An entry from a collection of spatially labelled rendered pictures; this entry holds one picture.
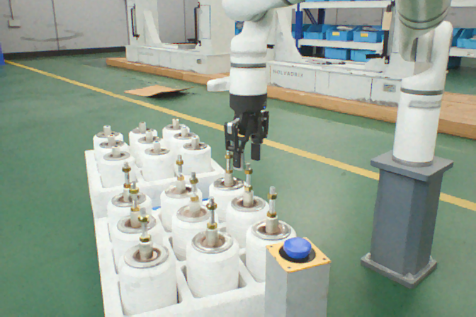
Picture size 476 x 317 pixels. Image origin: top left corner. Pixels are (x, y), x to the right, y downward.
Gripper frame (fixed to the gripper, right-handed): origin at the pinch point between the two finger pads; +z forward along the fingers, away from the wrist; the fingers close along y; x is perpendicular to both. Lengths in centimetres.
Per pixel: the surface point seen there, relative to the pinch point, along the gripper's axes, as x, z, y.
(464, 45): 2, 5, 465
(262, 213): -4.4, 11.0, -1.0
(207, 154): 30.1, 12.2, 25.3
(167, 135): 54, 12, 34
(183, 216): 7.8, 10.3, -12.1
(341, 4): 163, -41, 504
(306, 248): -22.7, 2.7, -20.7
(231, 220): 1.4, 12.9, -4.1
